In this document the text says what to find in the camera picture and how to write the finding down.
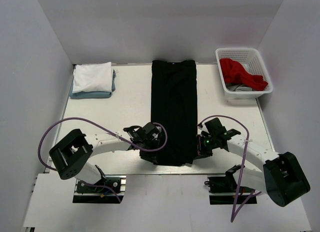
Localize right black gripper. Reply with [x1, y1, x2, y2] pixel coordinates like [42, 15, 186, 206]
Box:
[191, 134, 218, 160]

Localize black t shirt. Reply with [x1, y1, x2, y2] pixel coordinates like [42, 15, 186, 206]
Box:
[151, 60, 198, 166]

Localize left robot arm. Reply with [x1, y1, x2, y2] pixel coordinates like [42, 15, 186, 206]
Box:
[49, 122, 168, 192]

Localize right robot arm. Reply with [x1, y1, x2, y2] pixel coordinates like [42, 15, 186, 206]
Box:
[197, 117, 311, 207]

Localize grey t shirt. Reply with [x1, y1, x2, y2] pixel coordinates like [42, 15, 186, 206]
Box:
[225, 83, 255, 92]

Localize red t shirt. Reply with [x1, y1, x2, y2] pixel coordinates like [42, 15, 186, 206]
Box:
[219, 58, 269, 91]

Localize white plastic basket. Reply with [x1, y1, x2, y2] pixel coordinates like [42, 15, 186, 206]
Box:
[215, 47, 273, 100]

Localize folded light blue t shirt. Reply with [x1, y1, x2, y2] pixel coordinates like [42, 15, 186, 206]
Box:
[69, 70, 116, 99]

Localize folded white t shirt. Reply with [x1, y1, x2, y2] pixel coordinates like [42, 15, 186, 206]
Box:
[72, 62, 113, 93]

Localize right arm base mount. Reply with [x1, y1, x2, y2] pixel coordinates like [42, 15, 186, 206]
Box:
[204, 176, 257, 205]

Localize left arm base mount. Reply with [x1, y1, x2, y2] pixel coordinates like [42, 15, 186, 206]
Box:
[72, 176, 126, 204]

